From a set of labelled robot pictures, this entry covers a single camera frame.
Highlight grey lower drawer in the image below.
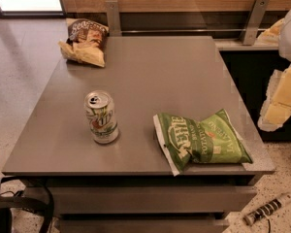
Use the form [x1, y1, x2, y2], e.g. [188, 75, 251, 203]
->
[59, 219, 229, 233]

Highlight left metal bracket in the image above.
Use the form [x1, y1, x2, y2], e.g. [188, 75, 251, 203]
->
[105, 0, 122, 37]

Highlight metal rail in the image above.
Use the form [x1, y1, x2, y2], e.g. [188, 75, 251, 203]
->
[120, 28, 266, 35]

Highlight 7up soda can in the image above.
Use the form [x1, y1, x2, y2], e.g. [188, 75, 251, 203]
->
[84, 90, 119, 144]

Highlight black chair base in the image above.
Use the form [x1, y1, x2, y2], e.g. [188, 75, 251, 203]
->
[0, 177, 54, 233]

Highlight grey drawer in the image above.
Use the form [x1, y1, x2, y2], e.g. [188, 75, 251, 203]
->
[59, 219, 229, 233]
[50, 186, 256, 214]

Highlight grey upper drawer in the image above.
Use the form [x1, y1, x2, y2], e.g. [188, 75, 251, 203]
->
[50, 186, 256, 214]

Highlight brown chip bag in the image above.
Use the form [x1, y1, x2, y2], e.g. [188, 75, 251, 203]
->
[58, 18, 109, 67]

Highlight green jalapeno chip bag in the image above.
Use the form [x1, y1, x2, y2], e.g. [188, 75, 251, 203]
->
[153, 109, 253, 176]

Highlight metal bracket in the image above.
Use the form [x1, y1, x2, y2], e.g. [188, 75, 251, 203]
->
[105, 0, 122, 37]
[241, 0, 270, 46]

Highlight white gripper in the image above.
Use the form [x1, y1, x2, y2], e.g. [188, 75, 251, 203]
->
[256, 10, 291, 132]

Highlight right metal bracket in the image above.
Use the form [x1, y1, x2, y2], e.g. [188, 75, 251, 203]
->
[241, 0, 270, 46]

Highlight white power strip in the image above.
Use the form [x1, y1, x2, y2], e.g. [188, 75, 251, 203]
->
[243, 193, 291, 226]

